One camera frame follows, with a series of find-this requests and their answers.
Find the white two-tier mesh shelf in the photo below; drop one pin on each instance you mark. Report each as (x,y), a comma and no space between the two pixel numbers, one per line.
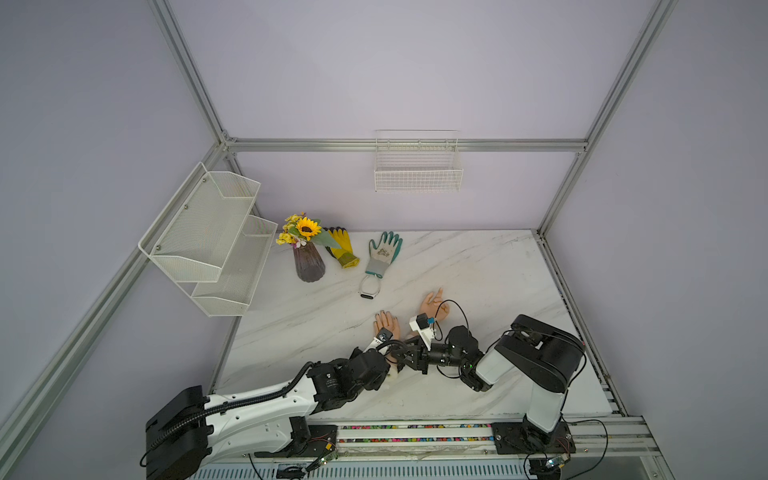
(210,243)

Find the mannequin hand with white band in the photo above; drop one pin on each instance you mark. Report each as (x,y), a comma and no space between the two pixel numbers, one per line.
(434,306)

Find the dark ribbed vase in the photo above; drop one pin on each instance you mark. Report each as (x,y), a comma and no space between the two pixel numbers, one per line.
(309,265)

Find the artificial sunflower bouquet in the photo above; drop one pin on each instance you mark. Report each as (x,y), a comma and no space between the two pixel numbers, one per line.
(300,230)

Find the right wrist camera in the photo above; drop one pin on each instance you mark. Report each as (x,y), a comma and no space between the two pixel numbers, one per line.
(424,326)

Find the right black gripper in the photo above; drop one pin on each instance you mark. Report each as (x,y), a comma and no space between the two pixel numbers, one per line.
(419,353)

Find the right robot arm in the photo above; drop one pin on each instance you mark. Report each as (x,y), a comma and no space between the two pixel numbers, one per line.
(546,355)

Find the white fitness band watch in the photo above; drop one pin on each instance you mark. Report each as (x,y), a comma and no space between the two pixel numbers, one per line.
(369,287)

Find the white wire wall basket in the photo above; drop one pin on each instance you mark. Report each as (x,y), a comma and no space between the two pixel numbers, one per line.
(417,161)

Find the yellow work glove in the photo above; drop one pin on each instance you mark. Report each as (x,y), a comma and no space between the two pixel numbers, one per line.
(344,253)

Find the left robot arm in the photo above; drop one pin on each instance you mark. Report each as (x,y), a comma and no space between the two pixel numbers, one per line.
(194,429)

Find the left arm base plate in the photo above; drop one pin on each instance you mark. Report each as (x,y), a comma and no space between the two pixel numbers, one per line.
(318,441)

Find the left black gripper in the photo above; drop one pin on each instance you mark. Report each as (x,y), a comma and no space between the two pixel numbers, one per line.
(377,384)

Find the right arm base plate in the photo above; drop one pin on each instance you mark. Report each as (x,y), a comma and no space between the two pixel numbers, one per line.
(521,437)

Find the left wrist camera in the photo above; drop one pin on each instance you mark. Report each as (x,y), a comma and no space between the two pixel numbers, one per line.
(382,336)

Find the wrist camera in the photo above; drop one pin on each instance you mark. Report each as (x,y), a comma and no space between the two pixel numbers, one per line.
(382,336)
(424,326)

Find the aluminium front rail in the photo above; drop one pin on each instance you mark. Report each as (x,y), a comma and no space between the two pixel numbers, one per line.
(607,448)

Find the mannequin hand with black watch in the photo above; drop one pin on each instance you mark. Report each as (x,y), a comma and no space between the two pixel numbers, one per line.
(385,320)

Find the green grey work glove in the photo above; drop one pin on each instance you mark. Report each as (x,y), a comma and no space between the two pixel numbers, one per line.
(382,253)

